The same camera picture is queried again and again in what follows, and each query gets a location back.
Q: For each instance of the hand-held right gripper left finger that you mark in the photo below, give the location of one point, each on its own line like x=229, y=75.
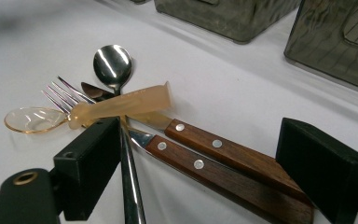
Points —
x=88, y=165

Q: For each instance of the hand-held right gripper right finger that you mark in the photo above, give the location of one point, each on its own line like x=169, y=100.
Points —
x=323, y=174

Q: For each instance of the amber clear plastic spoon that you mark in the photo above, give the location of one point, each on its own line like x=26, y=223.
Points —
x=127, y=104

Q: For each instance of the shiny metal spoon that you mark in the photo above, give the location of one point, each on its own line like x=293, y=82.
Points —
x=112, y=67

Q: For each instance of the smoky clear plastic bin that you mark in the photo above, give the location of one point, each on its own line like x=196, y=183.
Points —
x=230, y=18
x=323, y=53

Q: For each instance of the metal fork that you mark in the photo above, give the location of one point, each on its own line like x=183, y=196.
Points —
x=65, y=93

